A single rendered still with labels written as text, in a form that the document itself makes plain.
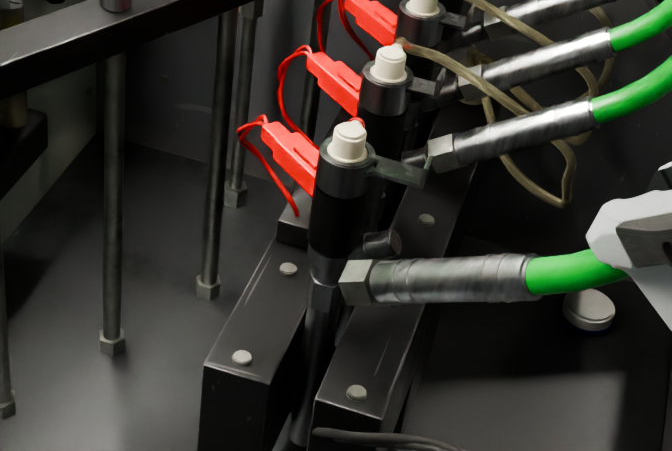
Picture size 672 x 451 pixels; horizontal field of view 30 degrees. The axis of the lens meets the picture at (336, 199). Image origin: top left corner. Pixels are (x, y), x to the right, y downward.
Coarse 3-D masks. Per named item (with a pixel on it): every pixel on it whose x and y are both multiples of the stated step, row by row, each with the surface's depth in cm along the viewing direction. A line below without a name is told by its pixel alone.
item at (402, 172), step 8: (376, 160) 62; (384, 160) 62; (392, 160) 62; (368, 168) 61; (376, 168) 61; (384, 168) 61; (392, 168) 62; (400, 168) 62; (408, 168) 62; (416, 168) 62; (384, 176) 61; (392, 176) 61; (400, 176) 61; (408, 176) 61; (416, 176) 61; (408, 184) 61; (416, 184) 61
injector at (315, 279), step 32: (320, 160) 61; (320, 192) 62; (352, 192) 62; (320, 224) 63; (352, 224) 63; (320, 256) 64; (352, 256) 64; (384, 256) 64; (320, 288) 66; (320, 320) 68; (320, 352) 69
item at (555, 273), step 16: (560, 256) 46; (576, 256) 45; (592, 256) 44; (528, 272) 46; (544, 272) 46; (560, 272) 45; (576, 272) 45; (592, 272) 44; (608, 272) 44; (624, 272) 43; (544, 288) 46; (560, 288) 46; (576, 288) 45
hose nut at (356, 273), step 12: (348, 264) 53; (360, 264) 53; (372, 264) 52; (348, 276) 53; (360, 276) 52; (348, 288) 53; (360, 288) 52; (348, 300) 53; (360, 300) 52; (372, 300) 52
